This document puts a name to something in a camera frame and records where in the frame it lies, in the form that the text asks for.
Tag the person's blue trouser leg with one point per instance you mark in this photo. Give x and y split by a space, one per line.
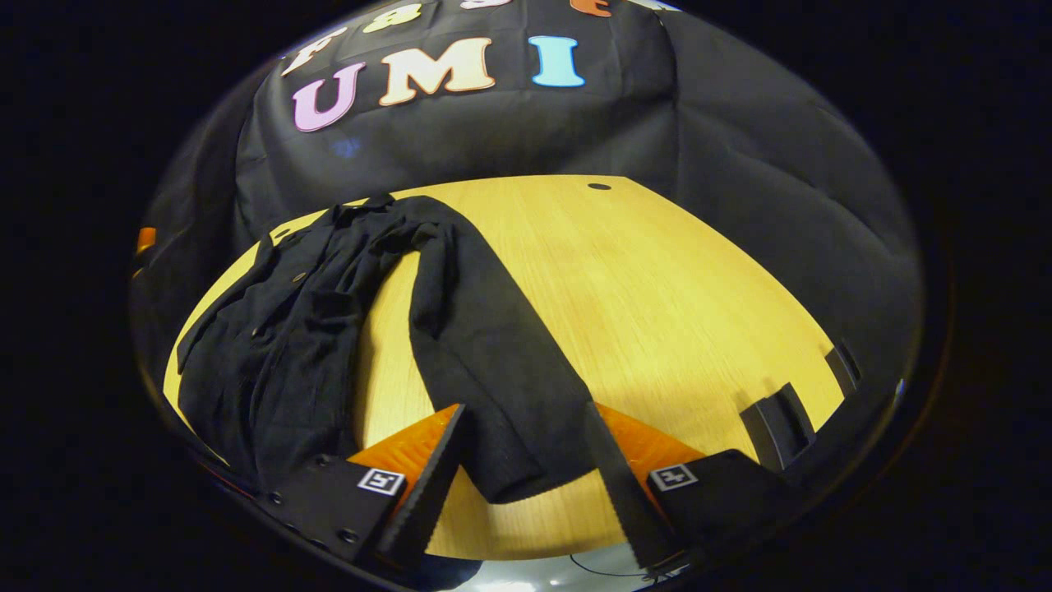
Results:
448 574

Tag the black knit cardigan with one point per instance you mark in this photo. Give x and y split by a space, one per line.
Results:
493 345

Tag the black backdrop cloth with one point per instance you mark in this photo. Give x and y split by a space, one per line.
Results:
493 140

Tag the black table edge clamp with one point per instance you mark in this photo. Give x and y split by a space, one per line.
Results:
842 368
777 427

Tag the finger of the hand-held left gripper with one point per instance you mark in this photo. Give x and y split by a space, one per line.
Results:
145 239

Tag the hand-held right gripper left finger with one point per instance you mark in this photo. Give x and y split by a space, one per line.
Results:
427 501

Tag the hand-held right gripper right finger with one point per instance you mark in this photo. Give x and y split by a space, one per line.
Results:
629 501

